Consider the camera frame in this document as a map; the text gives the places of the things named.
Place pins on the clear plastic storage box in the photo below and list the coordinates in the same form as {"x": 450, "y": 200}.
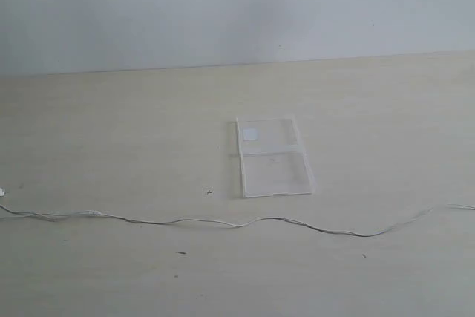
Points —
{"x": 267, "y": 158}

